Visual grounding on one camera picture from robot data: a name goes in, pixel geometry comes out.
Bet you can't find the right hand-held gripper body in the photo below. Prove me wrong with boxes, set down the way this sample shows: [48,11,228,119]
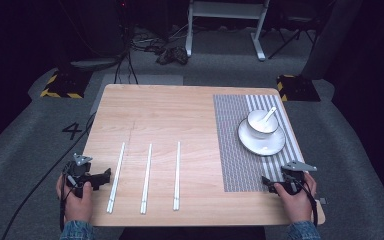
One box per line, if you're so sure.
[280,160,318,196]

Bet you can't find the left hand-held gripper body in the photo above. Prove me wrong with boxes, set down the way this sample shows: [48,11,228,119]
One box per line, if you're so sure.
[63,153,98,198]

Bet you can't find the white chopstick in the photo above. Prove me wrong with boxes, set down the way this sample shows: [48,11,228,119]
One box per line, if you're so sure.
[139,143,153,215]
[172,141,182,212]
[105,142,127,215]

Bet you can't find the person's left hand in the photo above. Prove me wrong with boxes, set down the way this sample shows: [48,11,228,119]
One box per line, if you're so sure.
[55,173,94,224]

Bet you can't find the person's right hand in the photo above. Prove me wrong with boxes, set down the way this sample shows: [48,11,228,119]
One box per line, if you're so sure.
[273,172,318,224]

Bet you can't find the white saucer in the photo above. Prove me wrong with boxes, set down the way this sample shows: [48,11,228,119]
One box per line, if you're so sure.
[237,117,287,157]

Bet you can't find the grey striped placemat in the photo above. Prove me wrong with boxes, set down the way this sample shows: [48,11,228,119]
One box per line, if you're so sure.
[212,94,305,193]

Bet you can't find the white bowl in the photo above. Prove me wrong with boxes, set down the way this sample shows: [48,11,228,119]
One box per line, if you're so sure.
[246,109,280,140]

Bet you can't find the white spoon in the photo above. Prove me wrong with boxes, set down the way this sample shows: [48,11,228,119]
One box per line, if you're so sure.
[259,106,278,133]

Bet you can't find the yellow black striped stand base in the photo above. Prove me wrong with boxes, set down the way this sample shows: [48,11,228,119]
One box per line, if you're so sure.
[39,68,93,100]
[276,73,322,103]

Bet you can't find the dark cloth lump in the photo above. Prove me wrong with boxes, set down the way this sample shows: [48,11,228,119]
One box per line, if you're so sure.
[155,45,190,66]

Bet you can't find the black tripod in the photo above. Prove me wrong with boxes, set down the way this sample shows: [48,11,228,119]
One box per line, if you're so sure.
[267,14,318,61]

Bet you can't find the grey curtain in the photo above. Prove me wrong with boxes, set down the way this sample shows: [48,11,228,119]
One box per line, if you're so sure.
[300,0,364,81]

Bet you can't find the long black floor cable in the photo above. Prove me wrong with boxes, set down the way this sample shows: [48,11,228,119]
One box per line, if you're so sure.
[0,111,97,240]

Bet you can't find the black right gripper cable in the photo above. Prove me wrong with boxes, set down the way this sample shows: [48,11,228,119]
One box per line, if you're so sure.
[293,179,319,228]

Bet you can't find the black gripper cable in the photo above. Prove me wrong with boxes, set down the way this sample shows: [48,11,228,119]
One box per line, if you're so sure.
[58,173,76,233]
[293,179,319,228]

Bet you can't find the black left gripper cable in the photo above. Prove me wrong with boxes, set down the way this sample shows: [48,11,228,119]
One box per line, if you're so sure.
[58,173,76,233]

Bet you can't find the tangle of black cables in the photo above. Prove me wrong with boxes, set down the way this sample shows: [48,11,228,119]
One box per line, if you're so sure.
[112,0,169,85]

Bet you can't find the white metal table frame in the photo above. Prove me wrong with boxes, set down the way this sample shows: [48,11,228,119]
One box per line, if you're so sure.
[185,0,271,62]

